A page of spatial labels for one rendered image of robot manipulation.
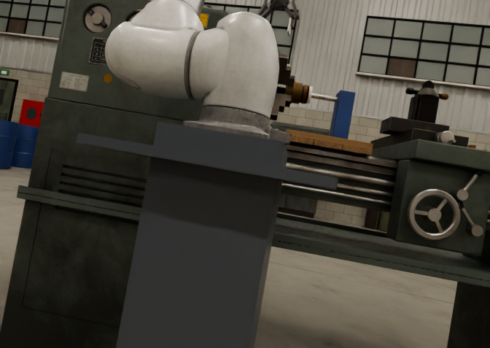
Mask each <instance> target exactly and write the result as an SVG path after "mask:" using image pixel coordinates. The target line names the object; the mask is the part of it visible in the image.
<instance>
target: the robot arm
mask: <svg viewBox="0 0 490 348"><path fill-rule="evenodd" d="M204 1H205V0H153V1H151V2H149V3H148V4H147V5H146V7H145V8H143V10H142V11H140V13H139V14H137V15H136V16H135V17H134V18H133V19H132V20H131V22H123V23H121V24H120V25H119V26H118V27H116V28H115V29H114V30H113V31H112V32H111V34H110V35H109V38H108V39H107V41H106V47H105V57H106V63H107V66H108V67H109V70H110V71H111V72H112V73H113V74H114V75H115V76H116V77H117V78H119V79H120V80H121V81H122V82H123V83H124V84H126V85H128V86H129V87H131V88H134V89H136V90H139V91H141V92H143V93H148V94H152V95H155V96H162V97H166V98H177V99H189V100H196V101H199V102H201V103H203V108H202V110H201V116H200V118H199V120H198V121H190V120H185V121H183V123H182V125H185V126H189V127H194V128H203V129H208V130H213V131H221V132H226V133H231V134H239V135H244V136H253V137H257V138H263V139H271V140H276V141H280V142H284V144H286V145H289V143H290V142H291V136H290V135H291V134H289V133H285V132H283V131H279V130H276V129H273V128H271V126H269V120H270V116H271V111H272V108H273V103H274V100H275V96H276V89H277V84H278V79H279V53H278V47H277V43H276V38H275V34H274V32H273V29H272V27H271V25H270V23H269V22H268V21H267V20H266V18H267V16H269V14H271V13H272V12H273V11H274V10H283V9H284V10H285V12H287V14H288V15H289V24H288V29H287V33H288V36H290V31H291V27H294V23H295V20H299V19H300V18H299V14H298V11H297V8H296V6H295V3H296V2H295V0H270V1H268V0H265V1H264V4H263V5H262V6H261V8H260V10H259V11H258V13H257V14H254V13H251V12H237V13H233V14H229V15H227V16H226V17H224V18H223V19H221V20H220V21H219V22H218V23H217V27H216V28H212V29H209V30H205V31H204V29H203V25H202V22H201V21H200V19H199V17H200V14H201V10H202V7H203V3H204ZM289 3H290V4H291V5H292V7H293V9H294V12H295V16H294V15H293V14H292V12H291V11H290V9H289V8H288V6H287V5H288V4H289ZM269 4H271V5H270V6H269ZM268 6H269V8H267V7H268Z"/></svg>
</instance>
